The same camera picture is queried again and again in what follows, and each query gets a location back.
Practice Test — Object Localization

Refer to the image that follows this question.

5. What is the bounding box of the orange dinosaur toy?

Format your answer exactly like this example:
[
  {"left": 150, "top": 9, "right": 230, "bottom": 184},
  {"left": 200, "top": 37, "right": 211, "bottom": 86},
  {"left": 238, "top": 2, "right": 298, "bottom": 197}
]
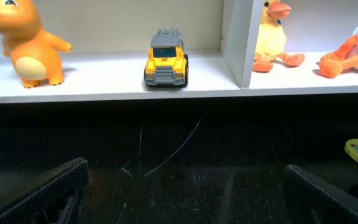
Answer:
[{"left": 0, "top": 0, "right": 73, "bottom": 90}]

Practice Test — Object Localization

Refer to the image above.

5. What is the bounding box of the white shelf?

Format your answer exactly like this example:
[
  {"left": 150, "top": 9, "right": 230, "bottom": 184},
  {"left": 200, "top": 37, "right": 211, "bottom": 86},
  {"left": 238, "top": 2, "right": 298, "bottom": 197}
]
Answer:
[{"left": 0, "top": 0, "right": 358, "bottom": 105}]

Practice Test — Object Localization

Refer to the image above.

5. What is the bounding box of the white plush duck yellow hat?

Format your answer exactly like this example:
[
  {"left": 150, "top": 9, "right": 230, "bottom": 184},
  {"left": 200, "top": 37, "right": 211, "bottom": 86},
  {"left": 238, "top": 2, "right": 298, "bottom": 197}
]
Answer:
[{"left": 318, "top": 20, "right": 358, "bottom": 79}]

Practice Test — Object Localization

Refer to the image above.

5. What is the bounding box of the grey and yellow toy truck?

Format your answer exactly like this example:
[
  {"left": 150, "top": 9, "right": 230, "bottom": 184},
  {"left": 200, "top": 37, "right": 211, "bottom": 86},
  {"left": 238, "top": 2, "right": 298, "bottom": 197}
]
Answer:
[{"left": 144, "top": 27, "right": 190, "bottom": 89}]

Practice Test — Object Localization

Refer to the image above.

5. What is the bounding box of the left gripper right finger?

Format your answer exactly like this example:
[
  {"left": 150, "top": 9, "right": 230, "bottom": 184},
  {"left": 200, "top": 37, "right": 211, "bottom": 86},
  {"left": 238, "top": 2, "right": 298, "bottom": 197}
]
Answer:
[{"left": 282, "top": 164, "right": 358, "bottom": 224}]

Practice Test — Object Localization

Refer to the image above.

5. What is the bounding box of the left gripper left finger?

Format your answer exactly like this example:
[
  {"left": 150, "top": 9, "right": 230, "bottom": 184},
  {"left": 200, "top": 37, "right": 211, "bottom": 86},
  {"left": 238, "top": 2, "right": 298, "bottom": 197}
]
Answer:
[{"left": 0, "top": 157, "right": 90, "bottom": 224}]

